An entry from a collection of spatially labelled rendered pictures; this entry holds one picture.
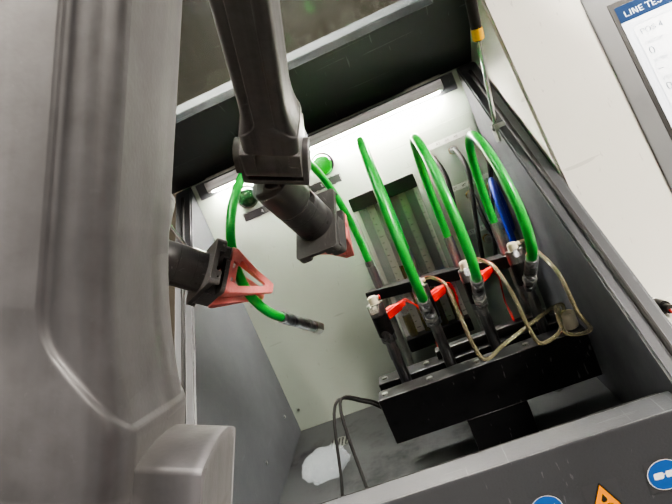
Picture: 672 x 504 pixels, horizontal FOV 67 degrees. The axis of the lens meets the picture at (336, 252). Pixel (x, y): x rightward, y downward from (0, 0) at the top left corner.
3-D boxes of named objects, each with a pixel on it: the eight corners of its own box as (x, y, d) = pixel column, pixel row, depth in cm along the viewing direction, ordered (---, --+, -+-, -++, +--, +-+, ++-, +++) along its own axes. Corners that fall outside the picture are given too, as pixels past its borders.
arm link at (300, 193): (244, 201, 63) (281, 187, 60) (251, 159, 66) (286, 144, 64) (277, 229, 68) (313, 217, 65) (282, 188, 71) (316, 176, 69)
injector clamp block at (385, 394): (412, 481, 84) (377, 400, 82) (409, 448, 93) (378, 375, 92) (618, 414, 79) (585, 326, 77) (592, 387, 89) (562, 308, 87)
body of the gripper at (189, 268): (206, 267, 75) (156, 252, 71) (232, 240, 67) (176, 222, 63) (197, 308, 71) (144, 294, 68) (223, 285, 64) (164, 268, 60)
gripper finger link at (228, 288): (261, 278, 77) (202, 260, 73) (282, 261, 71) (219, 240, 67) (255, 320, 74) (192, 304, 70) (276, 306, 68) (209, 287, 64)
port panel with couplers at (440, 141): (466, 273, 107) (411, 135, 103) (463, 270, 110) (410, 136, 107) (526, 250, 105) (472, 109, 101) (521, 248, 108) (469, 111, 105)
